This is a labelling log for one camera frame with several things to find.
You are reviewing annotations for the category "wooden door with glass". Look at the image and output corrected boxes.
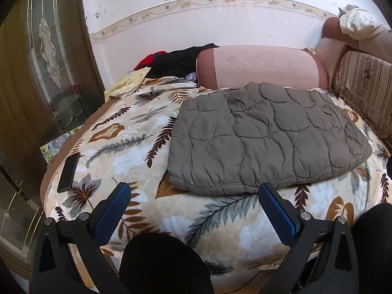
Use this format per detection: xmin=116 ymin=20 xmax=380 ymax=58
xmin=0 ymin=0 xmax=106 ymax=270

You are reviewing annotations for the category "pale yellow cloth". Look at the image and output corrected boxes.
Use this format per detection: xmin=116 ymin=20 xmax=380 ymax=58
xmin=104 ymin=67 xmax=151 ymax=102

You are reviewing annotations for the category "pink bolster cushion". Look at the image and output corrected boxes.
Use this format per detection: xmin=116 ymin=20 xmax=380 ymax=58
xmin=196 ymin=45 xmax=329 ymax=90

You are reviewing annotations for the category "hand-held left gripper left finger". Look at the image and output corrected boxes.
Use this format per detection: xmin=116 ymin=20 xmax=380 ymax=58
xmin=32 ymin=182 xmax=132 ymax=294

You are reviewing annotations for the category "black smartphone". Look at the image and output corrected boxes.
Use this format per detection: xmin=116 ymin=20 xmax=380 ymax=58
xmin=57 ymin=152 xmax=81 ymax=194

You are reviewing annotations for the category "striped beige sofa backrest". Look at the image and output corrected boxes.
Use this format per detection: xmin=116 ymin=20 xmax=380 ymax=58
xmin=331 ymin=50 xmax=392 ymax=147

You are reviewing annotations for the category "white crumpled cloth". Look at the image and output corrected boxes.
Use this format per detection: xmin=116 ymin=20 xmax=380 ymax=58
xmin=338 ymin=4 xmax=392 ymax=41

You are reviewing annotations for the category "grey quilted jacket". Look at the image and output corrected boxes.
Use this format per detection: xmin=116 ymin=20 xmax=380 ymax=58
xmin=167 ymin=82 xmax=373 ymax=196

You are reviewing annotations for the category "black garment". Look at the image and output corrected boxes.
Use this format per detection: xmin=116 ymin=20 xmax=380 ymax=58
xmin=146 ymin=43 xmax=220 ymax=78

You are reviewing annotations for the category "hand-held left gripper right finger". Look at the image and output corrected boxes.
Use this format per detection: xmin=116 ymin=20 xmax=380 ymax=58
xmin=259 ymin=182 xmax=359 ymax=294

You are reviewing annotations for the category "leaf-printed fleece blanket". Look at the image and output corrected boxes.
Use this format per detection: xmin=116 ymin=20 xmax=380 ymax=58
xmin=44 ymin=76 xmax=392 ymax=279

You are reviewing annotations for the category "green patterned floor mat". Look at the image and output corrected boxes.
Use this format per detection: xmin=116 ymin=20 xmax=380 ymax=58
xmin=39 ymin=125 xmax=84 ymax=164

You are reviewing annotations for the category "red garment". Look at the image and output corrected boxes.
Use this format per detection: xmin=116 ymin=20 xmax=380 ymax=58
xmin=133 ymin=50 xmax=168 ymax=71

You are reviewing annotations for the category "person's leg in black trousers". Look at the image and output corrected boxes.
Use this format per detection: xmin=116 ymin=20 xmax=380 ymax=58
xmin=351 ymin=202 xmax=392 ymax=294
xmin=119 ymin=232 xmax=215 ymax=294

